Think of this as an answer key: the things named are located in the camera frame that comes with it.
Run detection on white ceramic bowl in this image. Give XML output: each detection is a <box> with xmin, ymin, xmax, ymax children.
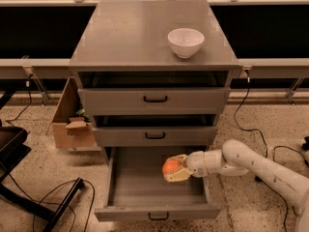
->
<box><xmin>167</xmin><ymin>28</ymin><xmax>205</xmax><ymax>59</ymax></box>

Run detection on orange fruit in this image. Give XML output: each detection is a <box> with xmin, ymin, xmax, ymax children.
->
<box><xmin>162</xmin><ymin>159</ymin><xmax>180</xmax><ymax>174</ymax></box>

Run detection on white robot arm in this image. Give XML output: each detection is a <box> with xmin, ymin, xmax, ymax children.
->
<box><xmin>162</xmin><ymin>139</ymin><xmax>309</xmax><ymax>232</ymax></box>

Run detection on grey drawer cabinet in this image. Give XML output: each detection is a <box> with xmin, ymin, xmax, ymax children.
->
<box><xmin>68</xmin><ymin>0</ymin><xmax>240</xmax><ymax>121</ymax></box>

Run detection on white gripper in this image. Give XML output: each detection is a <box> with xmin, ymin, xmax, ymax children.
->
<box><xmin>164</xmin><ymin>151</ymin><xmax>207</xmax><ymax>183</ymax></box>

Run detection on black cable floor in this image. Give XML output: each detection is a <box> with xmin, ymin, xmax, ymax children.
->
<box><xmin>262</xmin><ymin>145</ymin><xmax>309</xmax><ymax>232</ymax></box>
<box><xmin>8</xmin><ymin>172</ymin><xmax>97</xmax><ymax>232</ymax></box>

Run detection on brown cardboard box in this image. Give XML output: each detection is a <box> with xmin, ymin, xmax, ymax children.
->
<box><xmin>52</xmin><ymin>77</ymin><xmax>96</xmax><ymax>148</ymax></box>

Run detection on grey window rail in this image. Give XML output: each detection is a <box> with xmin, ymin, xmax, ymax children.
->
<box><xmin>0</xmin><ymin>58</ymin><xmax>309</xmax><ymax>79</ymax></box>

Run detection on black cable left floor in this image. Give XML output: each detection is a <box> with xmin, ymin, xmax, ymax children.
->
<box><xmin>8</xmin><ymin>172</ymin><xmax>97</xmax><ymax>232</ymax></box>

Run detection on black cable left wall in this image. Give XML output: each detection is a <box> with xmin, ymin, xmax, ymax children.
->
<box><xmin>5</xmin><ymin>73</ymin><xmax>34</xmax><ymax>125</ymax></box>

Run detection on black cable right floor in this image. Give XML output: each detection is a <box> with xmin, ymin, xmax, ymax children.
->
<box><xmin>262</xmin><ymin>145</ymin><xmax>309</xmax><ymax>232</ymax></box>

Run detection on top grey drawer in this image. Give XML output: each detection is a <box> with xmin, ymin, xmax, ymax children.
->
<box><xmin>78</xmin><ymin>88</ymin><xmax>230</xmax><ymax>115</ymax></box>

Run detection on black adapter cable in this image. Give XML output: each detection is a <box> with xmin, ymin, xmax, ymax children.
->
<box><xmin>233</xmin><ymin>75</ymin><xmax>269</xmax><ymax>159</ymax></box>

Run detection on bottom grey open drawer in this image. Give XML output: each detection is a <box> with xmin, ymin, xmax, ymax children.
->
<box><xmin>95</xmin><ymin>146</ymin><xmax>220</xmax><ymax>222</ymax></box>

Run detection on black chair base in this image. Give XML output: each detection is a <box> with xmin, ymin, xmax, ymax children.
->
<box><xmin>0</xmin><ymin>95</ymin><xmax>84</xmax><ymax>232</ymax></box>

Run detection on black power adapter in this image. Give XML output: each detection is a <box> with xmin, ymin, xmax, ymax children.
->
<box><xmin>255</xmin><ymin>176</ymin><xmax>262</xmax><ymax>183</ymax></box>

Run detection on middle grey drawer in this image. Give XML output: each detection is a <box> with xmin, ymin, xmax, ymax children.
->
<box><xmin>93</xmin><ymin>127</ymin><xmax>217</xmax><ymax>147</ymax></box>

